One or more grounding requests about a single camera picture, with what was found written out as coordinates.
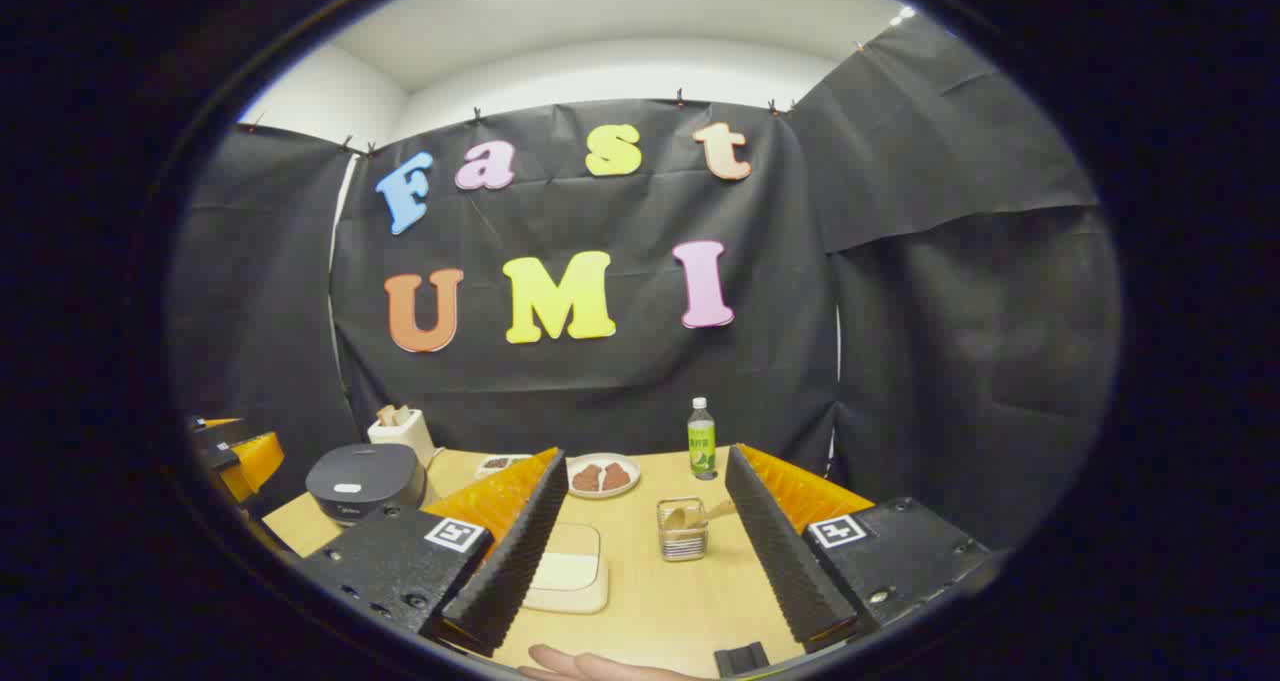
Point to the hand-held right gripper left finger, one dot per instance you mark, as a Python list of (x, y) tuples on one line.
[(510, 571)]

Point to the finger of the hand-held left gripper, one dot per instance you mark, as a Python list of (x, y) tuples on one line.
[(220, 429), (255, 461)]

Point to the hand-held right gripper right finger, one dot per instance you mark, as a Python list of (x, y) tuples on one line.
[(785, 551)]

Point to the clear container of rice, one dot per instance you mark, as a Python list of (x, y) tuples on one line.
[(570, 571)]

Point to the wooden spoon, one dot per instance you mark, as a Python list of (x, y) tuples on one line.
[(715, 510)]

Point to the black rice cooker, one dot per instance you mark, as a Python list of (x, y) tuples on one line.
[(365, 476)]

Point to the white divided bean dish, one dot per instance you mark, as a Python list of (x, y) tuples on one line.
[(497, 464)]

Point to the white plate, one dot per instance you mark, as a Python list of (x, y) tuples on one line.
[(603, 494)]

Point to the brown meat piece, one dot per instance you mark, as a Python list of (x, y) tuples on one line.
[(587, 478), (616, 476)]

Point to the green tea bottle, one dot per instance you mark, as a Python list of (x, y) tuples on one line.
[(702, 451)]

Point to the white toaster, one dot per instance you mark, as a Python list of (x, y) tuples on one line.
[(405, 439)]

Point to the black backdrop cloth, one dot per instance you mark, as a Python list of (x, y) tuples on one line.
[(600, 381)]

